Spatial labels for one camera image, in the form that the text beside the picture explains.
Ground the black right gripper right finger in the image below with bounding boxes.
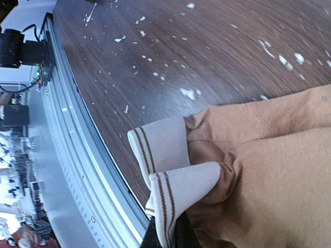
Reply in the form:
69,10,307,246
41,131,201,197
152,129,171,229
175,212,201,248

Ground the metal front rail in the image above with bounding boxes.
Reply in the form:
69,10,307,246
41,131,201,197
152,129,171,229
28,13,149,247

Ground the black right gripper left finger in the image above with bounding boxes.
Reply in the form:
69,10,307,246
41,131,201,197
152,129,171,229
140,217,162,248

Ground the tan brown boxer underwear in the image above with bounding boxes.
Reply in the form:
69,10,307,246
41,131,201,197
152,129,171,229
127,85,330,247

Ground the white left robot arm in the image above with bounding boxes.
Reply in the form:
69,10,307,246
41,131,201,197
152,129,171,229
1,29,55,68

